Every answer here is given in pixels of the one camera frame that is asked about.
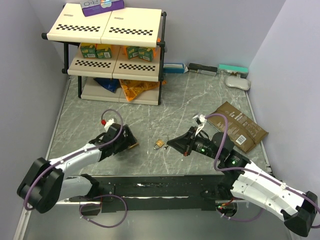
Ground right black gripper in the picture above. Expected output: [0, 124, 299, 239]
[167, 126, 222, 161]

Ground large brass padlock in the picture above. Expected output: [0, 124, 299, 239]
[128, 142, 139, 149]

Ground small brass padlock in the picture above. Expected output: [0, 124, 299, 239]
[153, 139, 165, 150]

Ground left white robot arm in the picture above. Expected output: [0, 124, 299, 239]
[17, 123, 138, 214]

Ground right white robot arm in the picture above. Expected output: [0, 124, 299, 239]
[167, 126, 320, 237]

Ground orange snack bag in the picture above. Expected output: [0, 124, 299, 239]
[119, 79, 161, 102]

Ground blue snack bag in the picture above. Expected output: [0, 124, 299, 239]
[94, 77, 120, 93]

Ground brown foil pouch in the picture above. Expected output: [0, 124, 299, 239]
[215, 101, 269, 154]

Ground blue white flat box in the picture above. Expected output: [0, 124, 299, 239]
[163, 63, 189, 74]

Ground black long box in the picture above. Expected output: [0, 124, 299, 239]
[188, 63, 218, 76]

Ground grey white pad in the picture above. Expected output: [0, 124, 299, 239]
[225, 76, 251, 91]

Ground teal white box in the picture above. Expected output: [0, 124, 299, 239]
[217, 64, 249, 78]

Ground cream black three-tier shelf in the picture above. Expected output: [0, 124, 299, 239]
[41, 3, 167, 106]

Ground green yellow carton right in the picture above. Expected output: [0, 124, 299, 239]
[138, 47, 154, 62]

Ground green yellow carton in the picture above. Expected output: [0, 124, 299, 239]
[125, 46, 139, 60]
[138, 47, 154, 62]
[79, 42, 97, 59]
[96, 44, 112, 59]

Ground green yellow carton far left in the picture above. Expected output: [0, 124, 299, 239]
[79, 42, 97, 59]

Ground purple white box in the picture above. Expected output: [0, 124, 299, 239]
[80, 0, 125, 17]

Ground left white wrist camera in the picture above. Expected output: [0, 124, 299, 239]
[101, 118, 117, 132]

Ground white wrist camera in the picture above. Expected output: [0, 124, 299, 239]
[101, 118, 117, 132]
[192, 113, 207, 136]

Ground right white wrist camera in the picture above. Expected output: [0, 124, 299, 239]
[192, 113, 207, 136]

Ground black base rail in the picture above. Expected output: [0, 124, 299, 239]
[69, 174, 238, 217]

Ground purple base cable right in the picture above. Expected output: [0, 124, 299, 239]
[219, 207, 265, 223]

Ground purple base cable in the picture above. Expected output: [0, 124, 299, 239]
[219, 207, 265, 223]
[79, 194, 128, 229]

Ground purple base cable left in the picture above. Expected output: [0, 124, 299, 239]
[79, 194, 128, 229]

